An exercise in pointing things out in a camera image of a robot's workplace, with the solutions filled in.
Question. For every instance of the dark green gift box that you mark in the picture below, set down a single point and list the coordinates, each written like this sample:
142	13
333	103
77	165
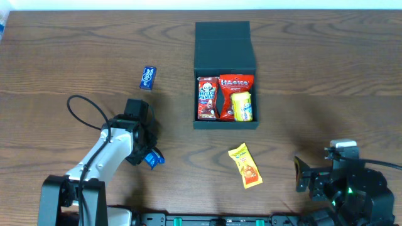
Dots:
224	47

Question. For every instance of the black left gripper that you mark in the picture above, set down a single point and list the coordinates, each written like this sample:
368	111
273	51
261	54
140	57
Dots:
146	148

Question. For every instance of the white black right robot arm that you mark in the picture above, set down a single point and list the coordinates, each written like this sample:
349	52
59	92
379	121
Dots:
357	195

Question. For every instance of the red Hacks candy bag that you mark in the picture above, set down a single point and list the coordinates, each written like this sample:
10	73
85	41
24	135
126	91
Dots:
230	84

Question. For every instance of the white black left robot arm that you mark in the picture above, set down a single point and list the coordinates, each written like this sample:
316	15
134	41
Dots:
79	196

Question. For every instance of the blue Eclipse mint tin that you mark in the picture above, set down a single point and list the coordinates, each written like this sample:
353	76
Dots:
148	78

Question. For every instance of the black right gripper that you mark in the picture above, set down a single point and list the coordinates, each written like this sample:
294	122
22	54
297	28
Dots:
313	176

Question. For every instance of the red Hello Panda box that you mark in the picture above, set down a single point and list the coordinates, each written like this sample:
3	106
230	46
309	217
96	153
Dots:
207	98

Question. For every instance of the yellow Julie's peanut butter packet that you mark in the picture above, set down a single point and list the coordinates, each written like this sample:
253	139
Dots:
246	166

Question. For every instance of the blue cookie packet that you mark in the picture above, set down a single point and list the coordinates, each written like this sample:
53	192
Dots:
154	158

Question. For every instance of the white blue object at edge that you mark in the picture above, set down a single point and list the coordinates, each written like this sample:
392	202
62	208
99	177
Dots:
4	13

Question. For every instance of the yellow Mentos candy bottle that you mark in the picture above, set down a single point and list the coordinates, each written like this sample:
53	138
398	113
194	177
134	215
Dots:
242	106

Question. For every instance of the black mounting rail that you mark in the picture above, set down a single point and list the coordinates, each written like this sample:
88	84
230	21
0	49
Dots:
160	219

